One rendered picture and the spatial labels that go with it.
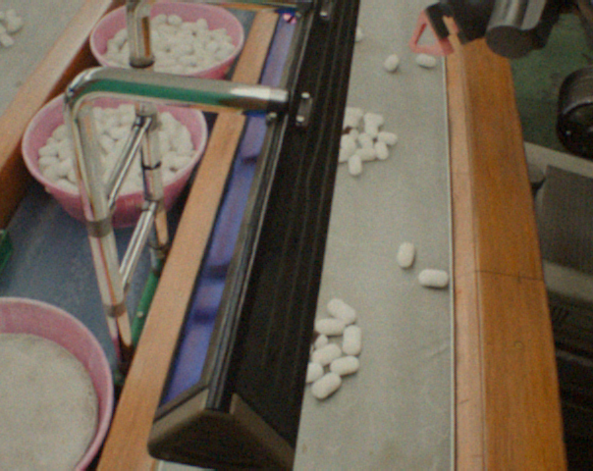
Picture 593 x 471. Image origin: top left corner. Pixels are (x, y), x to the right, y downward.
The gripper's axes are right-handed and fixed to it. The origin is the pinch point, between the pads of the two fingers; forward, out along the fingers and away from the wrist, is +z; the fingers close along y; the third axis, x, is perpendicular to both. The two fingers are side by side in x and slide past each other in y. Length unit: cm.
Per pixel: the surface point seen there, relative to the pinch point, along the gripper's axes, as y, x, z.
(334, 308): -35.2, -24.1, -0.2
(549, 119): 130, -35, 90
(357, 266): -27.2, -22.3, 3.7
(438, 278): -21.8, -27.6, -3.2
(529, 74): 149, -18, 104
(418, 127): 1.1, -10.9, 13.2
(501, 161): 2.8, -20.6, 1.9
